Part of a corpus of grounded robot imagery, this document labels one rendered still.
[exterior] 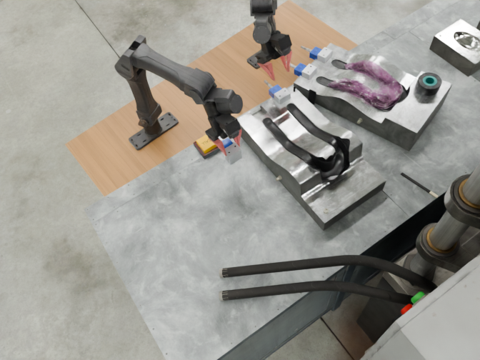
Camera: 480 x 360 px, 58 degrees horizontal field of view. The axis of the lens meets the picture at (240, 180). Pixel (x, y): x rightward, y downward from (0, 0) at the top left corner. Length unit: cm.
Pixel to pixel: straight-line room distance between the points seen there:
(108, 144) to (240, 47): 71
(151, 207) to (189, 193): 14
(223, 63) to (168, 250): 86
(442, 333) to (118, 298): 187
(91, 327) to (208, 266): 107
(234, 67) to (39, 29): 224
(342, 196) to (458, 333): 82
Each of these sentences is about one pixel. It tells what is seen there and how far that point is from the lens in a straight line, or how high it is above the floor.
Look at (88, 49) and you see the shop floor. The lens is 349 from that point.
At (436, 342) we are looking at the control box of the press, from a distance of 71.
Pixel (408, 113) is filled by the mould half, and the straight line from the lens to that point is 162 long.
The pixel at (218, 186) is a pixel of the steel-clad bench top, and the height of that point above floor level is 80.
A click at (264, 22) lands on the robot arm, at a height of 123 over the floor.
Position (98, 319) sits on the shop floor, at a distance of 238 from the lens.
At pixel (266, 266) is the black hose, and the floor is 86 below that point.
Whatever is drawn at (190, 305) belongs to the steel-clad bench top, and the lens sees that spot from 141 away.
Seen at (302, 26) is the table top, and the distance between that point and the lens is 207.
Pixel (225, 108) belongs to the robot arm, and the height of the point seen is 114.
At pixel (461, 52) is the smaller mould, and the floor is 87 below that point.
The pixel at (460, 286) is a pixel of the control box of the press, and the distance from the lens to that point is 74.
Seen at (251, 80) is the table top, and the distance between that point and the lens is 184.
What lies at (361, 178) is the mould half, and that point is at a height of 86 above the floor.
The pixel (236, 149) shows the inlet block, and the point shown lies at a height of 96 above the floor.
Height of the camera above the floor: 214
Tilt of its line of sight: 59 degrees down
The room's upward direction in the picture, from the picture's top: 11 degrees counter-clockwise
